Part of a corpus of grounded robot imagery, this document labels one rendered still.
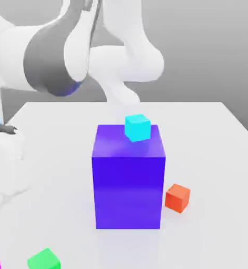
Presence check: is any small cyan cube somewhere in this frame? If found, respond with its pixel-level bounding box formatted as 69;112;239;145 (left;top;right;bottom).
124;113;151;143

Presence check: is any large purple box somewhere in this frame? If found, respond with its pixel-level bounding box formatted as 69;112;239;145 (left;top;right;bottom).
91;124;166;230

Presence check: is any small orange cube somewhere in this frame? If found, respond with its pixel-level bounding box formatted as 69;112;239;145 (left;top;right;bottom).
164;183;191;214

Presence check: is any small green cube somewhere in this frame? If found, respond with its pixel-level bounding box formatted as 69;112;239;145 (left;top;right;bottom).
27;247;61;269

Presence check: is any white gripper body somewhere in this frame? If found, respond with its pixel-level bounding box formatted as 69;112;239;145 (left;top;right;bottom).
0;122;32;202

